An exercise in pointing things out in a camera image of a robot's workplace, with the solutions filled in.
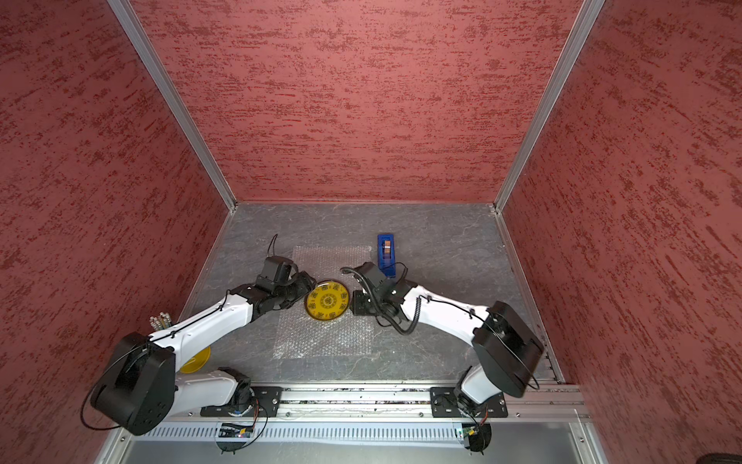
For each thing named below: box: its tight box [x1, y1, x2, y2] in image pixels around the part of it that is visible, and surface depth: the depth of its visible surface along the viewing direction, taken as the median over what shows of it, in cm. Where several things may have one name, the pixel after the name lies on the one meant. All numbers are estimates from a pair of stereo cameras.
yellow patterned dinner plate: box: [304, 280, 350, 320], surface depth 94 cm
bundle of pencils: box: [148, 312, 172, 331], surface depth 72 cm
